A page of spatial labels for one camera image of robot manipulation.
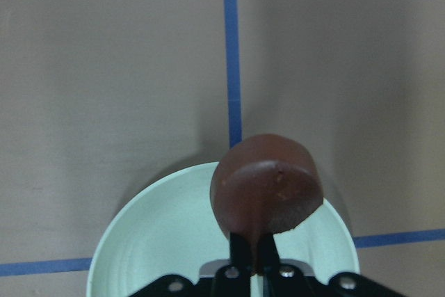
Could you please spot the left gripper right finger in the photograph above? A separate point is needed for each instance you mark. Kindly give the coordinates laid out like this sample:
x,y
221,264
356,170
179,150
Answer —
x,y
289,279

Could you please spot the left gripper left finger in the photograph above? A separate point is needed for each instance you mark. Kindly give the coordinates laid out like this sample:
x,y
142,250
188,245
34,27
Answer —
x,y
227,279

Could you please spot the brown bun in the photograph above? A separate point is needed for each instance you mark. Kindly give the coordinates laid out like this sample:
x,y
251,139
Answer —
x,y
266,184

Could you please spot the light green plate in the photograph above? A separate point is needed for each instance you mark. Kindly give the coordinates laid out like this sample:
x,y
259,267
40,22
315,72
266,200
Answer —
x,y
170,228

